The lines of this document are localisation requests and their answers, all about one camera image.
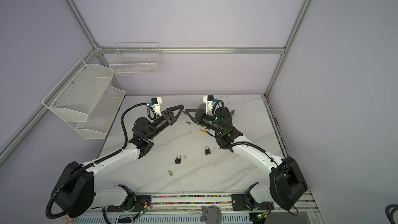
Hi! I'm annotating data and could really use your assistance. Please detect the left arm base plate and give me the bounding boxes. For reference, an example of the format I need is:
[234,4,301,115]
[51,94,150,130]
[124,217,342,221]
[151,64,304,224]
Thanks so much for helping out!
[106,184,152,213]

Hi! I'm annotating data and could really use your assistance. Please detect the black corrugated cable left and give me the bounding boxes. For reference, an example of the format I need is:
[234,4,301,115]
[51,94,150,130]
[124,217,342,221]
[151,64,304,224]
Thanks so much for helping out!
[45,102,150,220]

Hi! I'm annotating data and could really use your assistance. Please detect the lower white mesh shelf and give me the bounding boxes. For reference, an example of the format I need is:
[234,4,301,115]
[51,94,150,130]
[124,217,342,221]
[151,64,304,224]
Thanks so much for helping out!
[74,87,125,140]

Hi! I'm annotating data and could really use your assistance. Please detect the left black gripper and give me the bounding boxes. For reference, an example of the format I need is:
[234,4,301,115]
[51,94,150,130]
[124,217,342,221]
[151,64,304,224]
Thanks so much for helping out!
[147,105,183,141]

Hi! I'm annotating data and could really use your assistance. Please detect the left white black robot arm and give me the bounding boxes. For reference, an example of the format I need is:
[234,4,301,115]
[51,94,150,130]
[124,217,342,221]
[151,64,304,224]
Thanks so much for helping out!
[45,104,184,219]

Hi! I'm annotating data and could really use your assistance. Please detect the aluminium frame rail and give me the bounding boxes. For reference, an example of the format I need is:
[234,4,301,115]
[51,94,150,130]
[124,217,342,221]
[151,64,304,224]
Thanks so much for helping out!
[98,47,286,54]

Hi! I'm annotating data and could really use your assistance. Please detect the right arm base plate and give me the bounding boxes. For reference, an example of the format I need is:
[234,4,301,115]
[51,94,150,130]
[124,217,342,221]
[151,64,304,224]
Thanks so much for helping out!
[231,182,274,212]

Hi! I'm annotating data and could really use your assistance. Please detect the white wire basket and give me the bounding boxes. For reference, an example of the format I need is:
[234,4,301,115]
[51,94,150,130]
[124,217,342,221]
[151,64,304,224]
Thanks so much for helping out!
[109,42,163,76]

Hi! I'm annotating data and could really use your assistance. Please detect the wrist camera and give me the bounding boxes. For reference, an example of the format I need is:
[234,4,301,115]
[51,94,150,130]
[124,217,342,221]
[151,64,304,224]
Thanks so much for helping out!
[147,96,162,116]
[203,95,217,114]

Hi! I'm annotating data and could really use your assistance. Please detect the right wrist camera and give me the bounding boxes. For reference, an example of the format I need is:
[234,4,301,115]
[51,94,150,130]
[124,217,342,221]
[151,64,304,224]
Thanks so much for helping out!
[203,95,217,114]

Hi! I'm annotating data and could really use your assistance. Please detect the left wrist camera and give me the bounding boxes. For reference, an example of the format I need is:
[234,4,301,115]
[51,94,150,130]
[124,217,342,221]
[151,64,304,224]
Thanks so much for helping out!
[147,96,162,116]

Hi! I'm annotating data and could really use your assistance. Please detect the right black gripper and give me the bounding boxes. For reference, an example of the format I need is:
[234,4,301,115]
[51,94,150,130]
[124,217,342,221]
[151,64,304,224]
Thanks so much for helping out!
[184,110,223,135]

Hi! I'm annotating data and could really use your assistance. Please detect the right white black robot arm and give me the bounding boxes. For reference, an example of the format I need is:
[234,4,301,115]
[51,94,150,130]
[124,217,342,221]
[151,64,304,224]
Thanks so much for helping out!
[184,100,308,212]

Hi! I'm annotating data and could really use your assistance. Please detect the black padlock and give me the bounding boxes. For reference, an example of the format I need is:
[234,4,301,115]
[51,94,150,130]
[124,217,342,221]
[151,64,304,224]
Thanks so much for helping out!
[204,146,211,155]
[175,155,182,164]

